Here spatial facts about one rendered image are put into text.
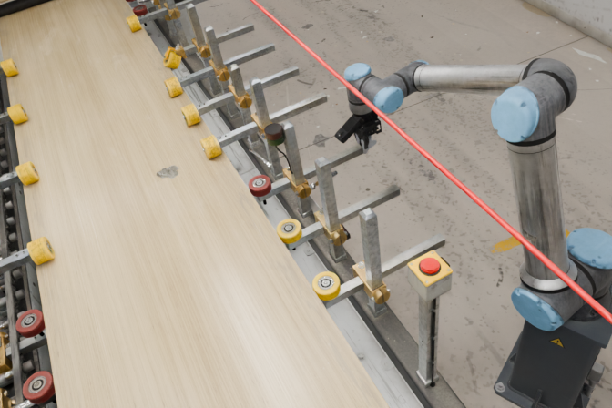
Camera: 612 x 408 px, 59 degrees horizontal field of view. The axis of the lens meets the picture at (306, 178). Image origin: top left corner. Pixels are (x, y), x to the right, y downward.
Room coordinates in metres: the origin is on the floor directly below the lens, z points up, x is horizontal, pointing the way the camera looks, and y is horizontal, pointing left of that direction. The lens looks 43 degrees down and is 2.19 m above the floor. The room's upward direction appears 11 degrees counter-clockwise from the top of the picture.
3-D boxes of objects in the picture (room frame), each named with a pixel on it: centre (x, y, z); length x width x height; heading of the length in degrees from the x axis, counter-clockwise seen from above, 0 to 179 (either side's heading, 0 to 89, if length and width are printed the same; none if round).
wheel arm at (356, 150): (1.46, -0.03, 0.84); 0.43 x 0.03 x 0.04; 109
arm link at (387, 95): (1.44, -0.31, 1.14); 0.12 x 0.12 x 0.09; 28
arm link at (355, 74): (1.53, -0.24, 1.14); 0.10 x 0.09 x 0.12; 28
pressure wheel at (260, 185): (1.39, 0.16, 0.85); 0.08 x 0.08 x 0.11
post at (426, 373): (0.68, -0.22, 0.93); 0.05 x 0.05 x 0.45; 19
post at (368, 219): (0.92, -0.14, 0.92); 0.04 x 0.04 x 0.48; 19
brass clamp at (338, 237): (1.18, -0.05, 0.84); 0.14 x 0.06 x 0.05; 19
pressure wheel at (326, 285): (0.92, 0.00, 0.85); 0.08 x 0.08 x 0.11
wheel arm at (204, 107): (1.91, 0.18, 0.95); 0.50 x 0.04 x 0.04; 109
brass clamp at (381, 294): (0.94, -0.13, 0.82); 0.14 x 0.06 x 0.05; 19
